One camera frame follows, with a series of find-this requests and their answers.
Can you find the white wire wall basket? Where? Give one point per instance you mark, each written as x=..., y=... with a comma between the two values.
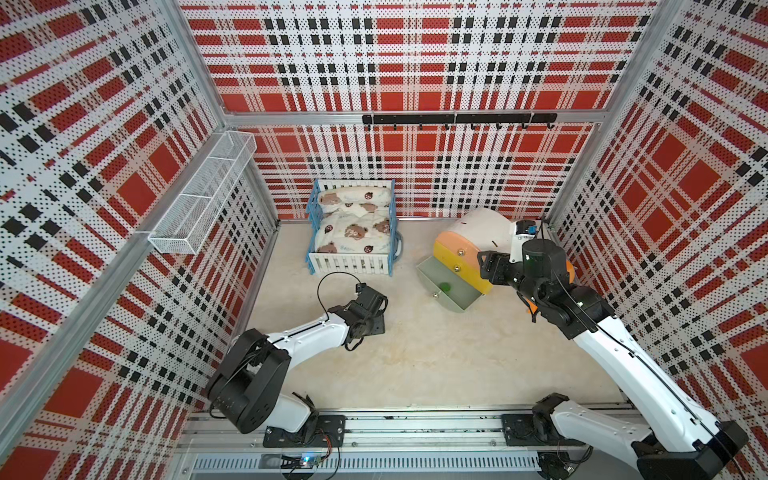
x=186, y=224

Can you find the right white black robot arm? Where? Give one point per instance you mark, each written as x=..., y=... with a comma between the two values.
x=677, y=439

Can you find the orange plush toy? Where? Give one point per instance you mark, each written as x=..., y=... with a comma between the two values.
x=571, y=271

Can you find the round cabinet with coloured drawers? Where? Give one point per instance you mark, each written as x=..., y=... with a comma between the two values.
x=454, y=258

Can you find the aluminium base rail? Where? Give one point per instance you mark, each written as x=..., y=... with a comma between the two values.
x=372, y=442

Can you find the bear print bedding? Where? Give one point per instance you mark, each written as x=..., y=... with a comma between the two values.
x=355, y=220

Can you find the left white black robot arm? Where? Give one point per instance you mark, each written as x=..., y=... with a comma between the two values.
x=246, y=388

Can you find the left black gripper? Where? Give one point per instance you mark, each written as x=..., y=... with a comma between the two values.
x=379, y=326

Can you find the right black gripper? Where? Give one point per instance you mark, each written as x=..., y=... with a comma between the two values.
x=499, y=263

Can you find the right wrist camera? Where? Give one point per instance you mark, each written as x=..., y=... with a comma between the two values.
x=520, y=232

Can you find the black hook rail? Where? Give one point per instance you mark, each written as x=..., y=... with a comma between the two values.
x=472, y=119

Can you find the blue white toy crib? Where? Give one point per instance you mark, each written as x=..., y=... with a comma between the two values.
x=352, y=263

